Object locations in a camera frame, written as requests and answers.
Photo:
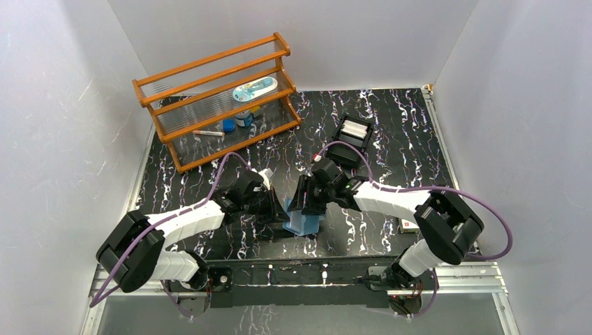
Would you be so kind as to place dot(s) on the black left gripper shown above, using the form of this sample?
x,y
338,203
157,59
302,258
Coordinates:
x,y
270,203

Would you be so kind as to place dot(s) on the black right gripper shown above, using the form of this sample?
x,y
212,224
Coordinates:
x,y
305,184

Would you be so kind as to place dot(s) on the blue card holder wallet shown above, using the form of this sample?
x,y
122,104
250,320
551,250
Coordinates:
x,y
300,224

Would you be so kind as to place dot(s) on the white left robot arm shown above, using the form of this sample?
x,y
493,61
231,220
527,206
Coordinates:
x,y
137,250

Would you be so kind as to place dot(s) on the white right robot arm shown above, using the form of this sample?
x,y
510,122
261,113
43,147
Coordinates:
x,y
449,227

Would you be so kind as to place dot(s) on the black card tray box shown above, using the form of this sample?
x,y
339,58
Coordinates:
x,y
355,132

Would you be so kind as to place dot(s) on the white orange marker pen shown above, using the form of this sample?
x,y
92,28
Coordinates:
x,y
209,133

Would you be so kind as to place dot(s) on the blue small box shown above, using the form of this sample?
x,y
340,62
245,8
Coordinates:
x,y
228,125

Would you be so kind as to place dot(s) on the small blue lidded jar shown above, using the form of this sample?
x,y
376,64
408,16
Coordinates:
x,y
244,119

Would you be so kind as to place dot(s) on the white red small box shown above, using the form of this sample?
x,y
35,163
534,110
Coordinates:
x,y
406,226

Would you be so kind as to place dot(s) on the orange wooden shelf rack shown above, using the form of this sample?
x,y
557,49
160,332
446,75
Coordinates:
x,y
198,96

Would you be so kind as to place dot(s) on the white blue packaged item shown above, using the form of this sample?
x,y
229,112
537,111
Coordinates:
x,y
254,89

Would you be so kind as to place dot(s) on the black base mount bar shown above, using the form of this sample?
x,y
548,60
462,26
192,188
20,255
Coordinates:
x,y
352,280

